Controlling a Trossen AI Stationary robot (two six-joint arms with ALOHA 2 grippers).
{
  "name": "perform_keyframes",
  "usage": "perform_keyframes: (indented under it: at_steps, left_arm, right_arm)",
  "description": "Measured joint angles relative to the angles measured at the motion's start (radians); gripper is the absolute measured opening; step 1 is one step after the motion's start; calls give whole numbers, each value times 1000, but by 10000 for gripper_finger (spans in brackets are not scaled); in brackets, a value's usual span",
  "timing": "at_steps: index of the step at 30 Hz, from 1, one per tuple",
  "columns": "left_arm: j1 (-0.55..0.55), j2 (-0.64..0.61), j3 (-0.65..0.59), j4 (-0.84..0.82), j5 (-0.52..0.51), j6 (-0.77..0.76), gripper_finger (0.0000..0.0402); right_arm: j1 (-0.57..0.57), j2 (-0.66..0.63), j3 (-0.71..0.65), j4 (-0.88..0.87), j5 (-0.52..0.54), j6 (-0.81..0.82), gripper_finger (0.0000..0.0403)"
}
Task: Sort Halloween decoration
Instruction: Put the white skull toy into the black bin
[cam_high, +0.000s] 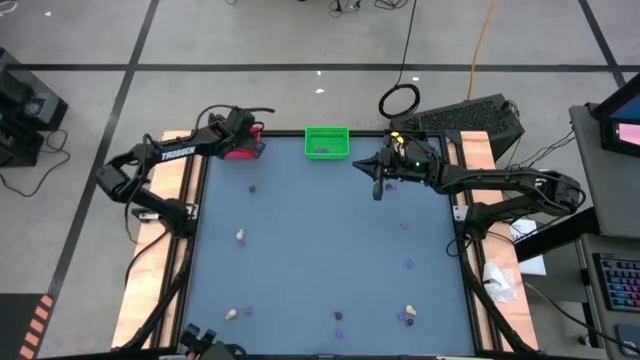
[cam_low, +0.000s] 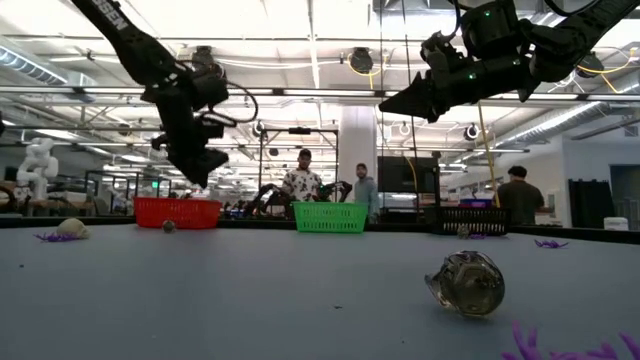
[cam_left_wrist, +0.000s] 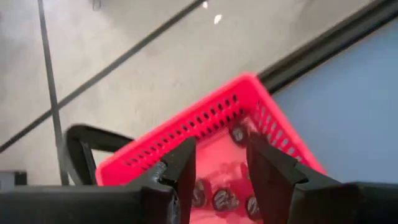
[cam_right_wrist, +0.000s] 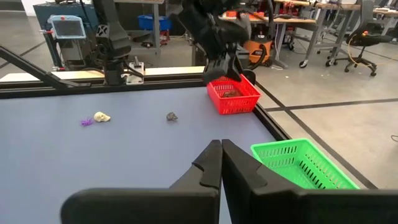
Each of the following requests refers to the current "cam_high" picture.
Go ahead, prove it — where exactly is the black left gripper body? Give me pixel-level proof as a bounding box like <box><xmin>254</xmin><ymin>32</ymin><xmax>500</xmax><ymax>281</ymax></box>
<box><xmin>213</xmin><ymin>109</ymin><xmax>259</xmax><ymax>151</ymax></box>

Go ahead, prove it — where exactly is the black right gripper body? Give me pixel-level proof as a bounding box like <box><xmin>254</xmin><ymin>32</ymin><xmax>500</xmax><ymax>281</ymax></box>
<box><xmin>372</xmin><ymin>131</ymin><xmax>446</xmax><ymax>202</ymax></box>

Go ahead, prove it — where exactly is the red plastic basket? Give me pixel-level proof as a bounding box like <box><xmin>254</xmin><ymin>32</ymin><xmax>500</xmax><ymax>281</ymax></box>
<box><xmin>222</xmin><ymin>123</ymin><xmax>267</xmax><ymax>162</ymax></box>

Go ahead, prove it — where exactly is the black plastic basket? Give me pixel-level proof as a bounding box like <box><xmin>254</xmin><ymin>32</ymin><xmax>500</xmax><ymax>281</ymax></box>
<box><xmin>382</xmin><ymin>127</ymin><xmax>430</xmax><ymax>151</ymax></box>

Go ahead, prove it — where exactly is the green plastic basket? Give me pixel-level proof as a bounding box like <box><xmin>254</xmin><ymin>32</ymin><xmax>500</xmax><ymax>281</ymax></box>
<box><xmin>303</xmin><ymin>125</ymin><xmax>350</xmax><ymax>161</ymax></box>

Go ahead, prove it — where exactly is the wooden side board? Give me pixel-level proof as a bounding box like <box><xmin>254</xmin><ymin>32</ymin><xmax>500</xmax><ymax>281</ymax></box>
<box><xmin>458</xmin><ymin>130</ymin><xmax>539</xmax><ymax>351</ymax></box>
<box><xmin>110</xmin><ymin>130</ymin><xmax>194</xmax><ymax>350</ymax></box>

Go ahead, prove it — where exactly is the black perforated computer case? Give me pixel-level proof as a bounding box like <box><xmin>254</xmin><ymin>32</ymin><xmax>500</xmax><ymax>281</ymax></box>
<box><xmin>389</xmin><ymin>93</ymin><xmax>526</xmax><ymax>161</ymax></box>

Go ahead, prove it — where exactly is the crumpled white paper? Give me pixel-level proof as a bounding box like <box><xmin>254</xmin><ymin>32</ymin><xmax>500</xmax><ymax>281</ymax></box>
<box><xmin>481</xmin><ymin>260</ymin><xmax>520</xmax><ymax>305</ymax></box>

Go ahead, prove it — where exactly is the white paper sheet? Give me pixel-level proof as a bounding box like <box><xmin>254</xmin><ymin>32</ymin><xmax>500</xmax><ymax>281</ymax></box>
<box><xmin>508</xmin><ymin>218</ymin><xmax>548</xmax><ymax>277</ymax></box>

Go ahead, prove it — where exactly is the black diagonal beam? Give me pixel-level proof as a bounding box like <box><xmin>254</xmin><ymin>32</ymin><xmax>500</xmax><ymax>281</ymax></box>
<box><xmin>514</xmin><ymin>207</ymin><xmax>601</xmax><ymax>264</ymax></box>

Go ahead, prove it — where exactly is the grey desk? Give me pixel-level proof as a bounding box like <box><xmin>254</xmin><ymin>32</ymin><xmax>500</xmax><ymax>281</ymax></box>
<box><xmin>568</xmin><ymin>102</ymin><xmax>640</xmax><ymax>360</ymax></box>

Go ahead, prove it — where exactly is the black handheld device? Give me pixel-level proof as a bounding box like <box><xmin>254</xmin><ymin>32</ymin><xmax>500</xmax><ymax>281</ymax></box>
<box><xmin>178</xmin><ymin>323</ymin><xmax>247</xmax><ymax>360</ymax></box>

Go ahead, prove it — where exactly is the large black equipment case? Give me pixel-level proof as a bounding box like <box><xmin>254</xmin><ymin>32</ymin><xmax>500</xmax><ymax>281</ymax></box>
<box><xmin>0</xmin><ymin>47</ymin><xmax>70</xmax><ymax>132</ymax></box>

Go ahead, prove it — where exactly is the small screen device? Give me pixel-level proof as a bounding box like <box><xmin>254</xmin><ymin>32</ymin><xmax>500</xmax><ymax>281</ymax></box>
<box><xmin>598</xmin><ymin>119</ymin><xmax>640</xmax><ymax>159</ymax></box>

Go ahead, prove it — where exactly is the black monitor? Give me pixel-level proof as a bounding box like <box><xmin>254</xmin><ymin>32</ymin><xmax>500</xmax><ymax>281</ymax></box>
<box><xmin>591</xmin><ymin>72</ymin><xmax>640</xmax><ymax>124</ymax></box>

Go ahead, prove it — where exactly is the small black equipment case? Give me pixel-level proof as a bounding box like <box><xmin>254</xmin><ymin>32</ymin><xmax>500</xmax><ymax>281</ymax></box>
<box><xmin>0</xmin><ymin>119</ymin><xmax>46</xmax><ymax>169</ymax></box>

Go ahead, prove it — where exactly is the backlit keyboard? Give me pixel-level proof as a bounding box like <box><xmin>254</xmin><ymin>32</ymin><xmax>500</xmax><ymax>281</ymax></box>
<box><xmin>592</xmin><ymin>252</ymin><xmax>640</xmax><ymax>314</ymax></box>

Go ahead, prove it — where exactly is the computer mouse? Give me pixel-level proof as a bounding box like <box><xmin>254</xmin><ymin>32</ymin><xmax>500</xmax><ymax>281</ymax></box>
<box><xmin>613</xmin><ymin>323</ymin><xmax>640</xmax><ymax>357</ymax></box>

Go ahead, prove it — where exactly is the orange striped floor mat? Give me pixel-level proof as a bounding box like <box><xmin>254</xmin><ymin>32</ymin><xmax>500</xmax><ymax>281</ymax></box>
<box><xmin>0</xmin><ymin>292</ymin><xmax>55</xmax><ymax>360</ymax></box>

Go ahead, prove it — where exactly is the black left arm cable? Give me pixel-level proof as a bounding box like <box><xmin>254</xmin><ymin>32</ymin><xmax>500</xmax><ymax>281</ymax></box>
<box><xmin>194</xmin><ymin>103</ymin><xmax>276</xmax><ymax>132</ymax></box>

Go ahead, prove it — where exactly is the black coiled cable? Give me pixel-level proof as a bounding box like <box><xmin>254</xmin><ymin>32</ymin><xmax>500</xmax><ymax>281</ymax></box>
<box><xmin>377</xmin><ymin>0</ymin><xmax>422</xmax><ymax>120</ymax></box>

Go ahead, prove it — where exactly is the yellow hanging cable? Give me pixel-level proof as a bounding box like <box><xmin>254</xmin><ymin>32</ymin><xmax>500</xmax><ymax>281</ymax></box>
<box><xmin>466</xmin><ymin>0</ymin><xmax>499</xmax><ymax>101</ymax></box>

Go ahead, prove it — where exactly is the black cable bundle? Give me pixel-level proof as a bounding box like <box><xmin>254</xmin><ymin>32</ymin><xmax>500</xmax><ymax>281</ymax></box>
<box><xmin>327</xmin><ymin>0</ymin><xmax>416</xmax><ymax>12</ymax></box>

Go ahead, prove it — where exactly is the black floor cable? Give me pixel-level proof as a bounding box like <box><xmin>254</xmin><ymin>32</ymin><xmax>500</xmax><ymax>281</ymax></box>
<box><xmin>0</xmin><ymin>128</ymin><xmax>72</xmax><ymax>199</ymax></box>

